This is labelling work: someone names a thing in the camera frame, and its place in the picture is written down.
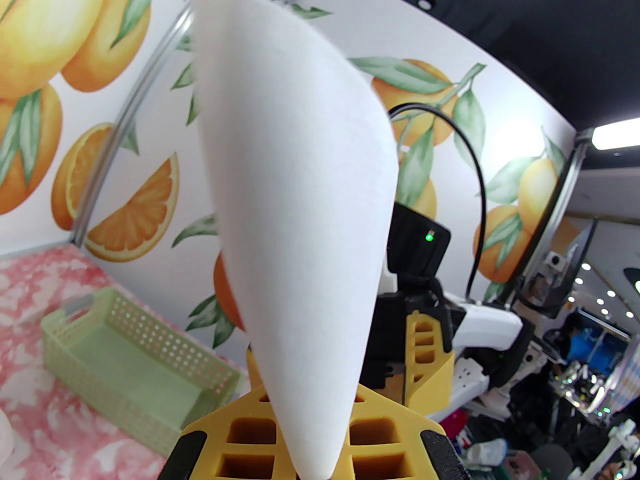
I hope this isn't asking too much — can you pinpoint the white paper napkin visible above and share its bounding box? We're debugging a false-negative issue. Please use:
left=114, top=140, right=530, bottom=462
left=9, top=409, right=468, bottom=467
left=191, top=0, right=401, bottom=480

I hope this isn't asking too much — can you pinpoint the rectangular ceiling light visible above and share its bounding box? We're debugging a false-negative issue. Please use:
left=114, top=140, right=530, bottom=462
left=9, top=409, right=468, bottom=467
left=590, top=117, right=640, bottom=152

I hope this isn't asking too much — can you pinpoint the person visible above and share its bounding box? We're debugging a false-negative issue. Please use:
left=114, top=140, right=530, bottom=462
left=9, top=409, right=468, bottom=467
left=555, top=313, right=617, bottom=370

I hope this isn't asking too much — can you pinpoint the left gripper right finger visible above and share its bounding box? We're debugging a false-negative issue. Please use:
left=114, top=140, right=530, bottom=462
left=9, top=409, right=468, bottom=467
left=344, top=384, right=467, bottom=480

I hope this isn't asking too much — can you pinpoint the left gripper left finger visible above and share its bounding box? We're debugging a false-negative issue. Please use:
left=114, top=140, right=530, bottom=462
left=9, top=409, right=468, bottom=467
left=170, top=345, right=297, bottom=480

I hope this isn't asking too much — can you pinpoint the light green plastic basket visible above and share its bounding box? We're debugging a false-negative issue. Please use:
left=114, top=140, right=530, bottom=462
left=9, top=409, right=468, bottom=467
left=40, top=286, right=242, bottom=458

